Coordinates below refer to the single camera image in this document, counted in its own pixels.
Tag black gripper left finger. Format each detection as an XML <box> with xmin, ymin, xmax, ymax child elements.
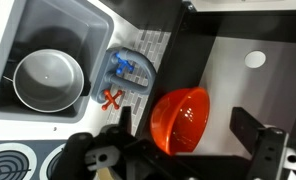
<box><xmin>102</xmin><ymin>105</ymin><xmax>138</xmax><ymax>143</ymax></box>

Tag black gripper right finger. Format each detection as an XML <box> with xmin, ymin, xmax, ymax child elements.
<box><xmin>229</xmin><ymin>106</ymin><xmax>289</xmax><ymax>180</ymax></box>

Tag orange plastic bowl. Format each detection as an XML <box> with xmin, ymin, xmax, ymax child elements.
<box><xmin>150</xmin><ymin>86</ymin><xmax>211</xmax><ymax>156</ymax></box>

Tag dark grey stove panel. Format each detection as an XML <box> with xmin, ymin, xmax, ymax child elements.
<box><xmin>0</xmin><ymin>139</ymin><xmax>69</xmax><ymax>180</ymax></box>

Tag toy kitchen unit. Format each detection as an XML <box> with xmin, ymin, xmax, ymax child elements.
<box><xmin>0</xmin><ymin>0</ymin><xmax>296</xmax><ymax>180</ymax></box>

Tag grey toy faucet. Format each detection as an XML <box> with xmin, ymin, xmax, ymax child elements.
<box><xmin>90</xmin><ymin>46</ymin><xmax>158</xmax><ymax>105</ymax></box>

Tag grey metal pot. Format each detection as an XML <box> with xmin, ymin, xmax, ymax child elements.
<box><xmin>12</xmin><ymin>48</ymin><xmax>86</xmax><ymax>114</ymax></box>

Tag grey sink basin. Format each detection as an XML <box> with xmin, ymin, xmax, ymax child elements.
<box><xmin>0</xmin><ymin>0</ymin><xmax>115</xmax><ymax>124</ymax></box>

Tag red tap handle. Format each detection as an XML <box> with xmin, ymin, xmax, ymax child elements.
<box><xmin>100</xmin><ymin>88</ymin><xmax>125</xmax><ymax>112</ymax></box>

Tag blue tap handle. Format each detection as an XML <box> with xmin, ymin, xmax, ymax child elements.
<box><xmin>113</xmin><ymin>52</ymin><xmax>136</xmax><ymax>76</ymax></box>

